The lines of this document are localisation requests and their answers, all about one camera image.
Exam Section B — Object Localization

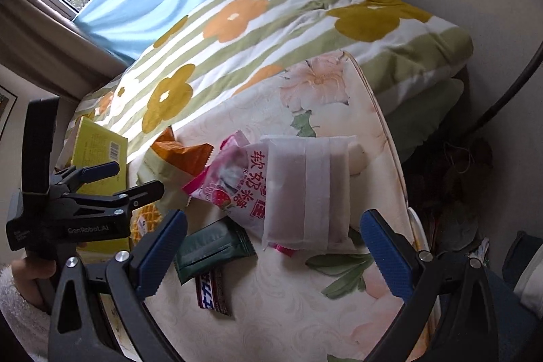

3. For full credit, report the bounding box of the person left hand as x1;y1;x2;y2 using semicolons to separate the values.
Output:
11;256;56;308

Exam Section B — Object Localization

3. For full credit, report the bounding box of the white cloth bundle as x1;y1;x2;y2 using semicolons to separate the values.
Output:
513;246;543;319

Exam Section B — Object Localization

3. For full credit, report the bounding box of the black cable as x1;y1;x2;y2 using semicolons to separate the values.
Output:
470;41;543;132

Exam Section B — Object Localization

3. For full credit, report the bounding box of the brown white candy bar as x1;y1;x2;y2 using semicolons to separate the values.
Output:
195;266;231;317

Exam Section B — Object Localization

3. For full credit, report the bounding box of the framed building picture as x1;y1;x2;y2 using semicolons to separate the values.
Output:
0;86;18;137

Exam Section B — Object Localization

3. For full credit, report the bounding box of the dark green snack packet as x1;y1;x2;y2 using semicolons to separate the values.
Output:
174;216;256;285

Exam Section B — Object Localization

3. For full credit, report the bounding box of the white fleece sleeve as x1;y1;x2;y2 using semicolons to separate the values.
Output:
1;265;51;361

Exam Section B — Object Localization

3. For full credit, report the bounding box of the left beige curtain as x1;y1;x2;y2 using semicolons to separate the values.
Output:
1;0;126;101

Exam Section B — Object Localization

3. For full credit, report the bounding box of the pink strawberry snack bag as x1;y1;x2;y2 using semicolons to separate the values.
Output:
182;130;269;239

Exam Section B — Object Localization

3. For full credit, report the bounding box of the orange beige snack bag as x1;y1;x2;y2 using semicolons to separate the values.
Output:
135;127;213;215

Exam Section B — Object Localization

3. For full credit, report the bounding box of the white translucent snack packet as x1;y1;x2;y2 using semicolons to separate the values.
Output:
261;136;359;253

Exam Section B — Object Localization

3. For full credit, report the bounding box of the clear yellow waffle packet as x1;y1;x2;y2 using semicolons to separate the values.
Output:
131;203;163;245

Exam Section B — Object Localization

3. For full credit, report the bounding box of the floral striped quilt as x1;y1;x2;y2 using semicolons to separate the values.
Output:
75;0;473;157

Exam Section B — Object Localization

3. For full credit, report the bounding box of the yellow-green cardboard box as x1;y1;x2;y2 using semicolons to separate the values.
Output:
54;115;131;256

